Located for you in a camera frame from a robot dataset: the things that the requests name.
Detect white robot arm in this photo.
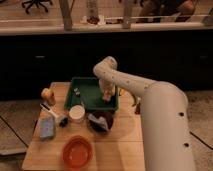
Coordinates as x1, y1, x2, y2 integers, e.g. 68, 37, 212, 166
93, 56, 196, 171

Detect green plastic tray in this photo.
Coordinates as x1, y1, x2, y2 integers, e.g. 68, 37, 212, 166
64, 77, 118, 112

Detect small dice in tray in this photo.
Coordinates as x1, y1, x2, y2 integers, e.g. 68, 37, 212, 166
74, 88, 81, 97

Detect dark bowl with cloth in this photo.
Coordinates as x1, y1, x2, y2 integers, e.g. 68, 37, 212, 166
87, 111, 114, 132

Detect white round cup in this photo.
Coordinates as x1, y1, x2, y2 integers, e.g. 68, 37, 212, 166
69, 105, 85, 123

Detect blue sponge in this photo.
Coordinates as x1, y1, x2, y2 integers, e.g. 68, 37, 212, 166
40, 117, 55, 139

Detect orange plastic bowl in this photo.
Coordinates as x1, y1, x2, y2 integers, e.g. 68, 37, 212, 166
61, 135, 93, 171

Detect office chair base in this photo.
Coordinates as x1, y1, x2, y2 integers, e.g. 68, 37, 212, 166
21, 0, 53, 14

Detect seated person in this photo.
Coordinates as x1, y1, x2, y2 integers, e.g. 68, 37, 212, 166
137, 0, 195, 23

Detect white handled brush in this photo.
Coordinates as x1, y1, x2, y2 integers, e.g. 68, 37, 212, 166
40, 103, 68, 127

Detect wooden post right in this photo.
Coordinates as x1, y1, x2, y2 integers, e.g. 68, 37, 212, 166
122, 0, 133, 29

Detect wooden post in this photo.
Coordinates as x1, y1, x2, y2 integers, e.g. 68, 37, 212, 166
122, 0, 133, 29
59, 0, 72, 31

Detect wooden post left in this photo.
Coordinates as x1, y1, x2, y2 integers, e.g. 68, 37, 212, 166
59, 0, 72, 31

